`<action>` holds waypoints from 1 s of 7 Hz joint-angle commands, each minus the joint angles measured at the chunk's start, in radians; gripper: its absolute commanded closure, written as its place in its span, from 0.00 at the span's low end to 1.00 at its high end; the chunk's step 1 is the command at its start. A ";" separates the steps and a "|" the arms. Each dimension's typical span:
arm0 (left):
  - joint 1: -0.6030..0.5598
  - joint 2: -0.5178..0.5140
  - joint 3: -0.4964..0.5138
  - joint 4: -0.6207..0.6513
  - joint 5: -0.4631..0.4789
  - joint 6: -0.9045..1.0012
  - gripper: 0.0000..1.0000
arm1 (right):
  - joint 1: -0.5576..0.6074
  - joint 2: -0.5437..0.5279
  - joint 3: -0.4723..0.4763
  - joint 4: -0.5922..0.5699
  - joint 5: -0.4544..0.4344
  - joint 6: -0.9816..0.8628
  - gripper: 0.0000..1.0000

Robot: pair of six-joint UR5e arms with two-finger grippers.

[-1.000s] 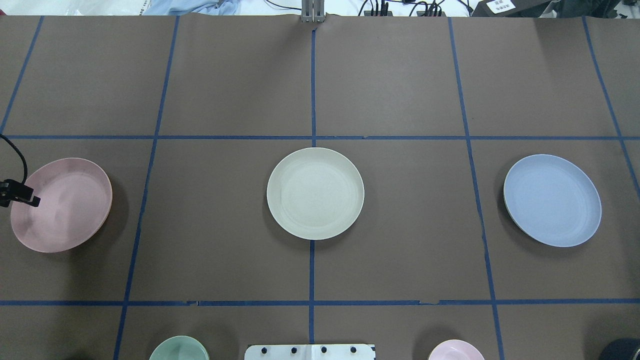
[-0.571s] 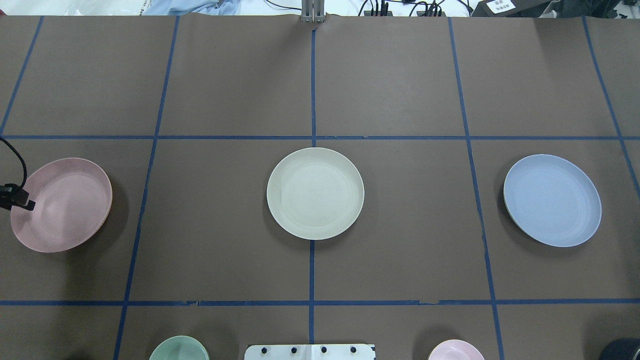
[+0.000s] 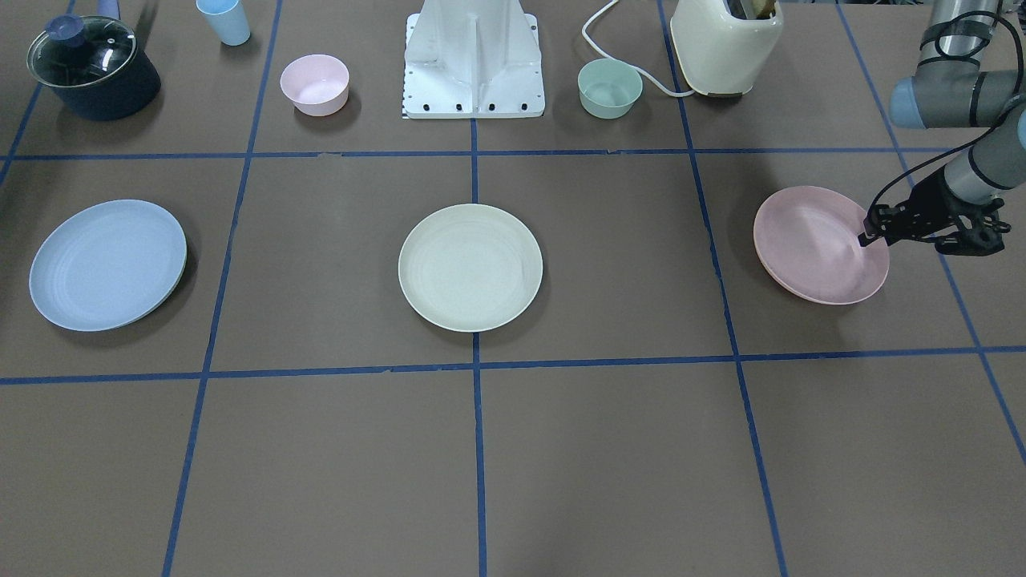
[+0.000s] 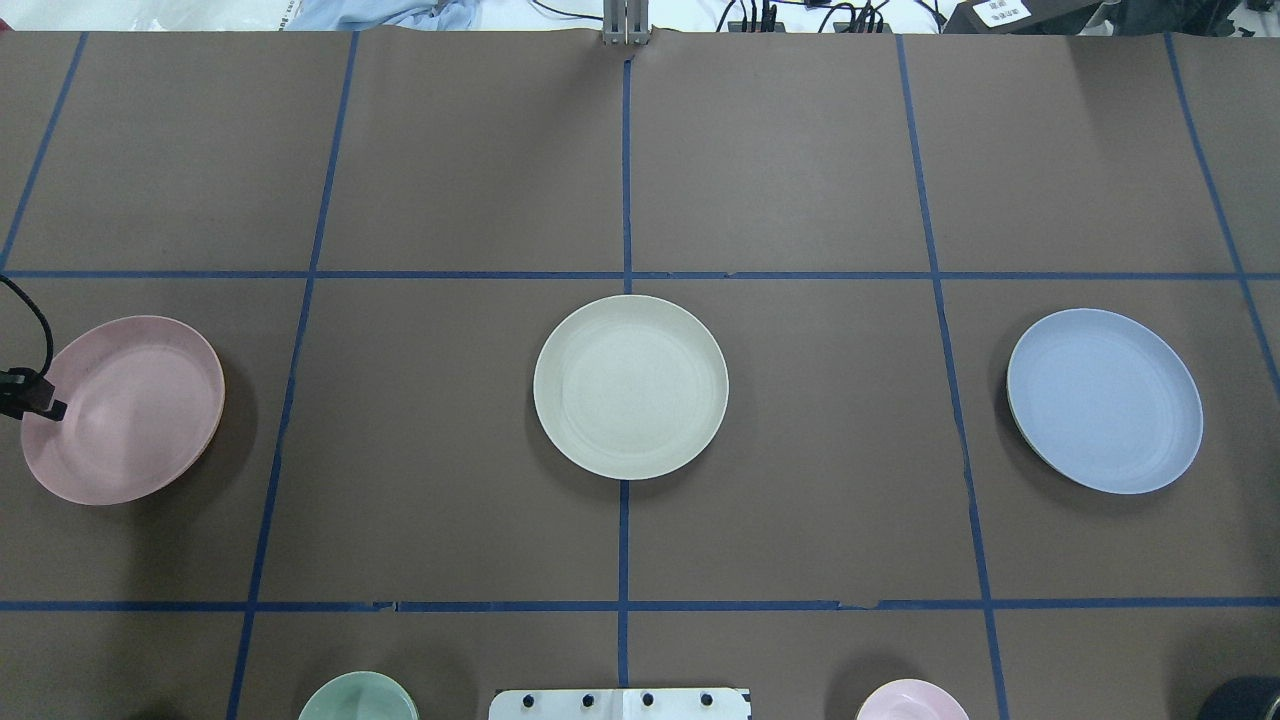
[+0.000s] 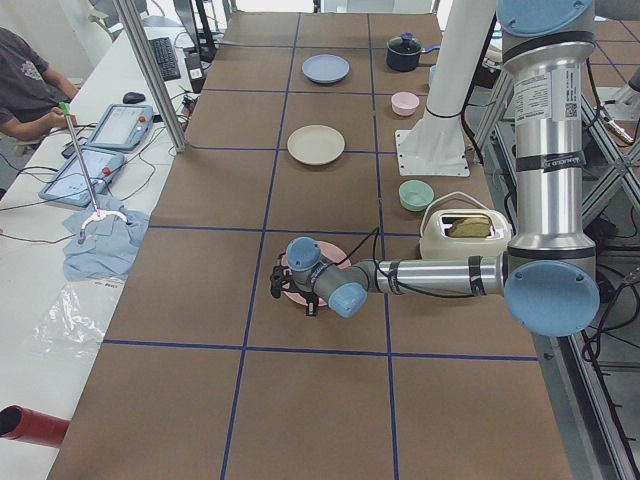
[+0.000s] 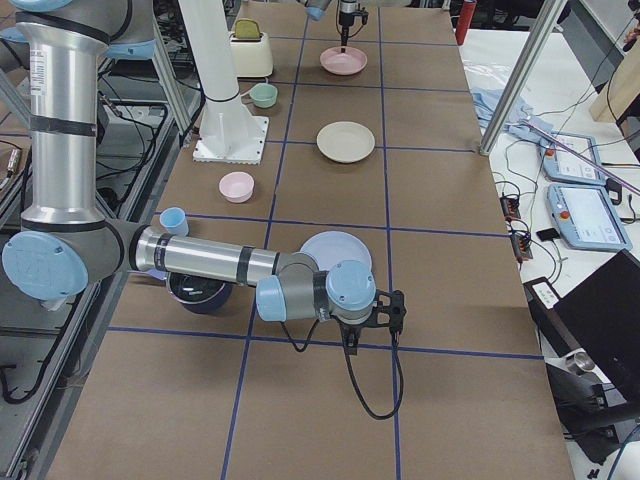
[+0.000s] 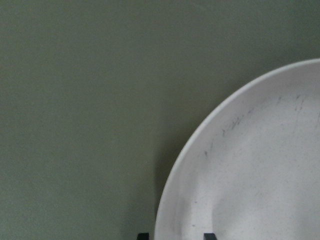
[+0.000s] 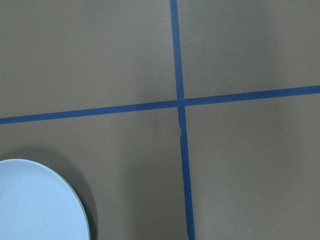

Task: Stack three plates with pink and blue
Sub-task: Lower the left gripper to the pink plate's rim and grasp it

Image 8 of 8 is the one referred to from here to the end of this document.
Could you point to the blue plate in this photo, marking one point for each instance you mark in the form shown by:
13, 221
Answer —
36, 203

